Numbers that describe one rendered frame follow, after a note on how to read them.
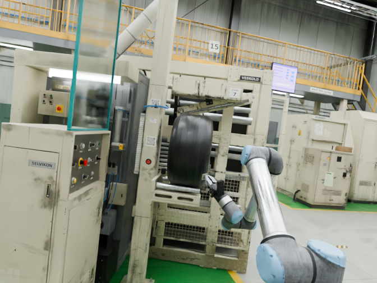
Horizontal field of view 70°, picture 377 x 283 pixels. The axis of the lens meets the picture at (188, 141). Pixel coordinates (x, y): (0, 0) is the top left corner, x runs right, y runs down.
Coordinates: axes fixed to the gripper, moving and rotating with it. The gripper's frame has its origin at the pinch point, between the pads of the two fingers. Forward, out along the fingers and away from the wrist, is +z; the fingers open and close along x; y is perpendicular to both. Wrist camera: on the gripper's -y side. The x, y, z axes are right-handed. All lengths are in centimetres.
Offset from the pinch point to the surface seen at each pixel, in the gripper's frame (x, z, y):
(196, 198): -6.7, -4.5, 19.0
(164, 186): -22.3, 16.1, 20.9
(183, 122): -1.1, 37.5, -19.0
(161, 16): 11, 106, -65
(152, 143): -17.8, 46.2, 5.9
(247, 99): 75, 46, -16
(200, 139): 1.4, 18.4, -18.5
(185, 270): -5, -26, 118
